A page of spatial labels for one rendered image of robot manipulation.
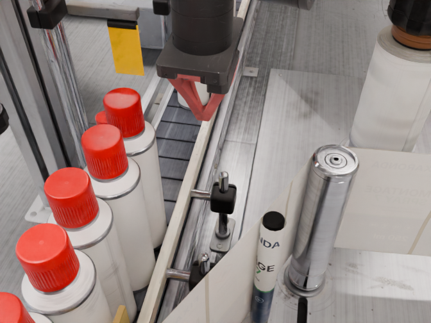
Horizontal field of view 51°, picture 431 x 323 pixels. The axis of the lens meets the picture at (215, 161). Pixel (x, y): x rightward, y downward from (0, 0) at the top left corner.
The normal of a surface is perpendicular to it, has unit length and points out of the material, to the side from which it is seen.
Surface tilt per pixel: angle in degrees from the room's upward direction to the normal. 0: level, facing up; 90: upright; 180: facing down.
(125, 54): 90
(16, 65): 90
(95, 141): 2
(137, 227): 90
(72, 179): 3
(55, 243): 2
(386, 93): 92
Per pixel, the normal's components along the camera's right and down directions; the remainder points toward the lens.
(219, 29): 0.59, 0.59
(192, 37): -0.33, 0.67
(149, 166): 0.80, 0.43
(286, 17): 0.00, -0.71
